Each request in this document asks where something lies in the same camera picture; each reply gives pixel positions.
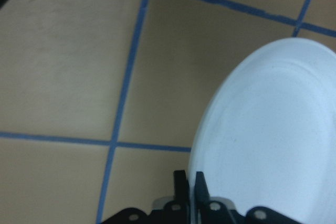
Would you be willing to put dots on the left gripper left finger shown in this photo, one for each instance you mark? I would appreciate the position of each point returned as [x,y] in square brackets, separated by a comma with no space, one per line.
[175,209]

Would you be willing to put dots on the blue plate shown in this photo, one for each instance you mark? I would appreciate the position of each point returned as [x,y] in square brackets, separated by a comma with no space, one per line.
[267,138]

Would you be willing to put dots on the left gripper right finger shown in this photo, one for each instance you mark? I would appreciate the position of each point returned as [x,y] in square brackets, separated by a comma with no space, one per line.
[210,209]

